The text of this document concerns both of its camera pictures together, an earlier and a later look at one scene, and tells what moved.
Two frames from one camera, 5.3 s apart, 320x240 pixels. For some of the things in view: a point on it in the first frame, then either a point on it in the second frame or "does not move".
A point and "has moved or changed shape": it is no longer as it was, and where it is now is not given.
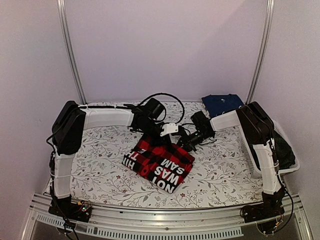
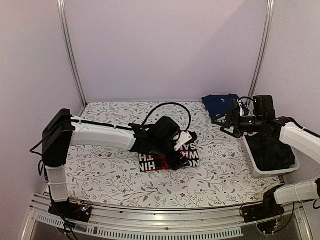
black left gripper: [166, 140] -> [179, 163]
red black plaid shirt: [167, 166] has moved or changed shape
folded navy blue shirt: [219, 104] does not move
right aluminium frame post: [266, 38] does not move
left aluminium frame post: [61, 5] does not move
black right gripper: [186, 144] -> [232, 114]
